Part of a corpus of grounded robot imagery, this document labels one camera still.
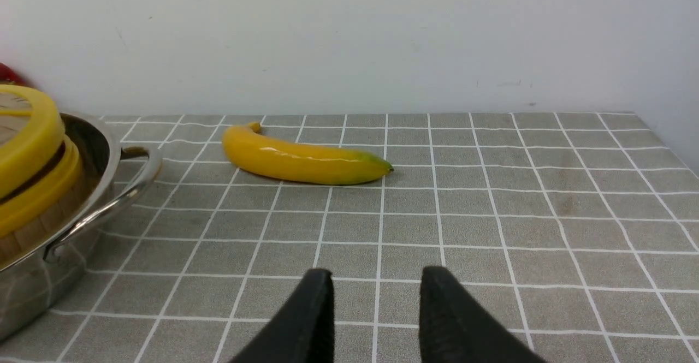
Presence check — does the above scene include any stainless steel pot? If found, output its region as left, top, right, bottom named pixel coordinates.
left=1, top=112, right=163, bottom=339

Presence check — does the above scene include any grey checked tablecloth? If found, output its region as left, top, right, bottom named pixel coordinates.
left=2, top=114, right=698, bottom=362

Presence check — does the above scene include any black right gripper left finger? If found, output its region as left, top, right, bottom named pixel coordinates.
left=232, top=269, right=335, bottom=362

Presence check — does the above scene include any red bell pepper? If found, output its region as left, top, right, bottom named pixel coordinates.
left=0, top=63, right=27, bottom=85

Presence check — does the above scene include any yellow-rimmed bamboo steamer basket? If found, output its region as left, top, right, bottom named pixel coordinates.
left=1, top=136, right=93, bottom=265

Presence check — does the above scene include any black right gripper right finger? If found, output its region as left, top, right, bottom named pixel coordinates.
left=419, top=266, right=544, bottom=362

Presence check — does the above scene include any yellow banana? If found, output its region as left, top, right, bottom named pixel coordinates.
left=222, top=122, right=394, bottom=186

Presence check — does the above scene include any yellow-rimmed woven steamer lid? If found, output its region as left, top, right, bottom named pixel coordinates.
left=1, top=84, right=65, bottom=198

